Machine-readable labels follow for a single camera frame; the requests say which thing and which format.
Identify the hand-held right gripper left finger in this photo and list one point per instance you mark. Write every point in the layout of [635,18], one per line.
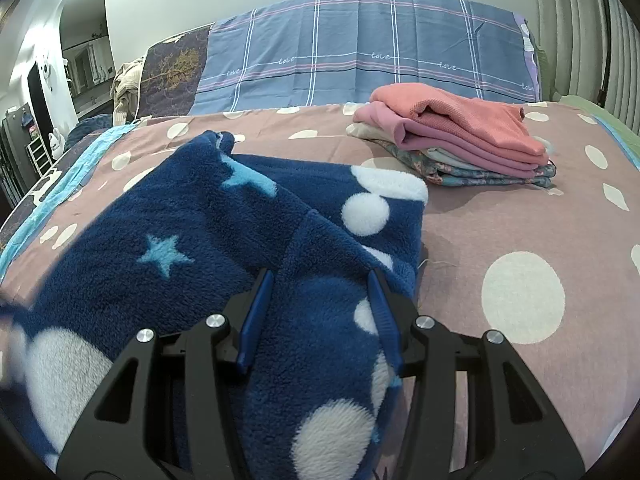
[255,320]

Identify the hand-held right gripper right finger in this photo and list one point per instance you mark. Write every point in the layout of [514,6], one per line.
[385,320]

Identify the blue fleece garment white dots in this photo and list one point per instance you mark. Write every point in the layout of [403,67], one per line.
[200,240]

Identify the pink dotted bed sheet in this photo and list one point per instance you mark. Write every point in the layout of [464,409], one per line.
[500,220]

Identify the floral folded garment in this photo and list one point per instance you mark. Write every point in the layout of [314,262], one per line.
[480,177]

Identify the pink folded garment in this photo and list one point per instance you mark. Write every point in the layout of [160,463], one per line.
[450,147]

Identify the salmon folded garment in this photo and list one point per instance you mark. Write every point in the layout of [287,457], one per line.
[480,115]

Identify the turquoise blanket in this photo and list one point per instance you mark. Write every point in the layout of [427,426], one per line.
[65,175]

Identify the dark blue fuzzy blanket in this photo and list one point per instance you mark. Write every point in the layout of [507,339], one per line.
[87,130]

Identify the dark brown pillow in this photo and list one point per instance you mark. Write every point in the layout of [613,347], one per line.
[172,70]

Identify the cream crumpled cloth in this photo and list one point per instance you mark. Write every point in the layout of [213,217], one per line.
[125,90]

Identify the white shelf rack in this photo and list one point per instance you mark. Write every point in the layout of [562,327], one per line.
[40,155]

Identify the black cabinet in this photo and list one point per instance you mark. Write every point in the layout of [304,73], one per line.
[17,150]

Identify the grey curtain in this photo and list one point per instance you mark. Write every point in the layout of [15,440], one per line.
[575,25]

